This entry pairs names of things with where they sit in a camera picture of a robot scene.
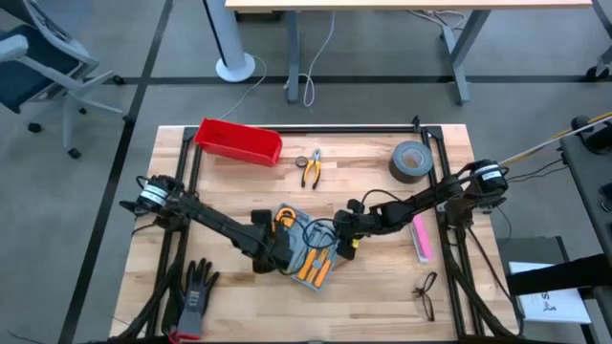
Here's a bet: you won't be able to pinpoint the yellow handled pliers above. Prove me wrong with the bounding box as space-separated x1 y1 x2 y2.
300 147 322 191

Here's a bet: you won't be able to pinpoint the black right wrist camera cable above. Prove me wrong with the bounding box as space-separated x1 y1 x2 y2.
300 188 401 250

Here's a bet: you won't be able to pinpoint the pole with round white base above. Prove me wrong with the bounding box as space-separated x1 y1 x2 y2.
203 0 257 83

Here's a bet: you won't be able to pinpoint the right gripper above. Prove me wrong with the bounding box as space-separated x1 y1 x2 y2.
333 199 383 262

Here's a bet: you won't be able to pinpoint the pink white sanding block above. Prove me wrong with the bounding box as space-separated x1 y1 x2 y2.
409 213 435 265

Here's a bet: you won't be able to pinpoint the black aluminium table frame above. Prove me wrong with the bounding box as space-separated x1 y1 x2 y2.
157 114 472 343

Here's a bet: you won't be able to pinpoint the black grey work glove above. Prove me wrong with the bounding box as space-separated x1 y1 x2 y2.
167 258 221 343

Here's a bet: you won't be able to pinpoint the dark framed eyeglasses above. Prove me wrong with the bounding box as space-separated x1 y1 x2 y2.
412 271 439 323

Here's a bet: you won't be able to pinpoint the orange round object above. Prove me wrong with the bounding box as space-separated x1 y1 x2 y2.
313 260 335 289

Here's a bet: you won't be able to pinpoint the white floor cable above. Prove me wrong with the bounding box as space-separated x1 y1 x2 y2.
284 10 336 109

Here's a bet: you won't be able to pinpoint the wooden desk with grey legs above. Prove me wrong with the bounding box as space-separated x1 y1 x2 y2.
224 0 594 106

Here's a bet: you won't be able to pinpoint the grey duct tape roll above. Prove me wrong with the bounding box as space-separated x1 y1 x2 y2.
388 140 435 185

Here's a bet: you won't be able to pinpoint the black diagonal frame brace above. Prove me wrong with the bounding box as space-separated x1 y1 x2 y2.
114 260 192 343
444 238 523 340

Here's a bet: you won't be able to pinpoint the yellow white rod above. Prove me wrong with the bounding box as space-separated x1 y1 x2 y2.
496 112 612 166

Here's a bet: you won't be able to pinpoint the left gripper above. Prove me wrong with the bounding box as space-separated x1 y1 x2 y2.
251 208 298 274

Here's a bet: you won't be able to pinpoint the black cart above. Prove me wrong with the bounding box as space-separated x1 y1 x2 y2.
558 114 612 269

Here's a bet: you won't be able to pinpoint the white printed paper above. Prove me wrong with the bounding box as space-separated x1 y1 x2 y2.
508 261 593 325

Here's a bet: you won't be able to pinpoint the grey plastic tool case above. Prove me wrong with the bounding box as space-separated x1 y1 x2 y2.
268 203 359 291

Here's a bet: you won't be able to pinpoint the red plastic bin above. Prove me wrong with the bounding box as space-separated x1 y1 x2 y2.
193 118 284 168

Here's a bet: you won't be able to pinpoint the black flat bar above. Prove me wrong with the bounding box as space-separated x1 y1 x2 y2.
505 252 612 297

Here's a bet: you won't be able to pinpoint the grey blue office chair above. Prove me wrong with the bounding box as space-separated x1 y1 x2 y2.
0 0 124 160

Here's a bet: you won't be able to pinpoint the grey chair leg with caster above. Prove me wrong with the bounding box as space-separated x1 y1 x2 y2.
585 0 612 82

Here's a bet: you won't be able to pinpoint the grey floor box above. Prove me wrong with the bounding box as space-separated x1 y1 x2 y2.
496 236 575 269

